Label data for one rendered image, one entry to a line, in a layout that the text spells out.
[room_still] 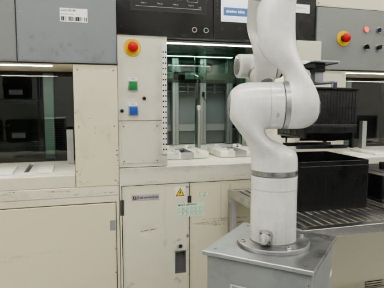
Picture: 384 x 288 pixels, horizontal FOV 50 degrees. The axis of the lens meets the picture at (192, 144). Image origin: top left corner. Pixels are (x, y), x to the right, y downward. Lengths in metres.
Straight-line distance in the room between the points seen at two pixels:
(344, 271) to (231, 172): 0.79
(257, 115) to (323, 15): 1.06
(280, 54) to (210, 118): 1.68
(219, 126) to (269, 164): 1.68
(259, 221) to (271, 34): 0.47
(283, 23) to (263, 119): 0.24
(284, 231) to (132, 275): 0.89
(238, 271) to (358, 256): 1.25
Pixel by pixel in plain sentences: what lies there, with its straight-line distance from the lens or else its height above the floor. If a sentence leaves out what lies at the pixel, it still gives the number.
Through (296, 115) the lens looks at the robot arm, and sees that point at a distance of 1.04.
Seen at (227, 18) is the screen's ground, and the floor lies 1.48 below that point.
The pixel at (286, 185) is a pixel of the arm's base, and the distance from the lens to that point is 1.05.
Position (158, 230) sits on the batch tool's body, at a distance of 1.76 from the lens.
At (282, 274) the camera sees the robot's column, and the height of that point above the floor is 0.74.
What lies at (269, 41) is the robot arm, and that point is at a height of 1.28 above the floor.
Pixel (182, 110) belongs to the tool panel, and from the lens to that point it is 2.64.
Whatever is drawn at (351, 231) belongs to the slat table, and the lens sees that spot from 1.36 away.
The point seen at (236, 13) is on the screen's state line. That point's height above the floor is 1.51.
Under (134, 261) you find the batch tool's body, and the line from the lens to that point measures 1.79.
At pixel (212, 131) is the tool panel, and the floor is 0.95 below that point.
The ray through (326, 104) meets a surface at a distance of 1.50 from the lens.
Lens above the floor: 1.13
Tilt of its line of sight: 6 degrees down
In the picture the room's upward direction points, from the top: straight up
